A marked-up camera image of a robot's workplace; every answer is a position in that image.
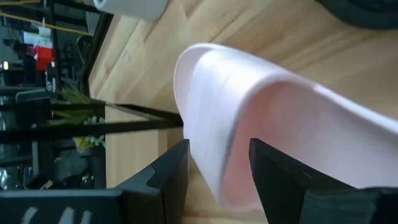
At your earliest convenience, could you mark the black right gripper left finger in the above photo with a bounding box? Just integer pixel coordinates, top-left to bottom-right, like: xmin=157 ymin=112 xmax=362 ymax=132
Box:
xmin=0 ymin=139 xmax=190 ymax=224

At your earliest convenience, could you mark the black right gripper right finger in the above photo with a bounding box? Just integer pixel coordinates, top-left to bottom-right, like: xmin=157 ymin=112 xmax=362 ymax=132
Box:
xmin=248 ymin=138 xmax=398 ymax=224

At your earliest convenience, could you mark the pink slide sandal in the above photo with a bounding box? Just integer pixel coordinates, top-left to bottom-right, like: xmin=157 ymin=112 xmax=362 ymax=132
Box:
xmin=173 ymin=42 xmax=398 ymax=213

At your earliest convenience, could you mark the black slide sandal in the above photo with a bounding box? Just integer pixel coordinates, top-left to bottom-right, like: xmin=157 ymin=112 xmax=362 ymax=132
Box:
xmin=313 ymin=0 xmax=398 ymax=30

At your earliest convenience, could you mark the small succulent in dark pot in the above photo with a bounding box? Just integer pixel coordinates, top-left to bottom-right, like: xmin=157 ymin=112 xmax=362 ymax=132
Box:
xmin=51 ymin=83 xmax=107 ymax=153

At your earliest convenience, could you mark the red box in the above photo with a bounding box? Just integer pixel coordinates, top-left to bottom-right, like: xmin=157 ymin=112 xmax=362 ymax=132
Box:
xmin=34 ymin=45 xmax=54 ymax=72

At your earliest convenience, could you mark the snake plant in white pot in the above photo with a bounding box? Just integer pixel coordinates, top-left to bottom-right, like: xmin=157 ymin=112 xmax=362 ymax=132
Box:
xmin=92 ymin=0 xmax=170 ymax=22

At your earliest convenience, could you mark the wooden shelf black wire frame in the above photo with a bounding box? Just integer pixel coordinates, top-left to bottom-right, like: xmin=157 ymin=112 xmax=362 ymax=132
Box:
xmin=0 ymin=101 xmax=185 ymax=190

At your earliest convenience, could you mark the black metal table frame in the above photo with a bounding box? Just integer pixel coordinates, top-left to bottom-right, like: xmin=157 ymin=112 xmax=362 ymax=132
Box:
xmin=79 ymin=12 xmax=114 ymax=99

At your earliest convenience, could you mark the yellow cable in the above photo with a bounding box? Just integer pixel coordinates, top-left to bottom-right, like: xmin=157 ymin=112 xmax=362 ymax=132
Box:
xmin=0 ymin=11 xmax=93 ymax=37

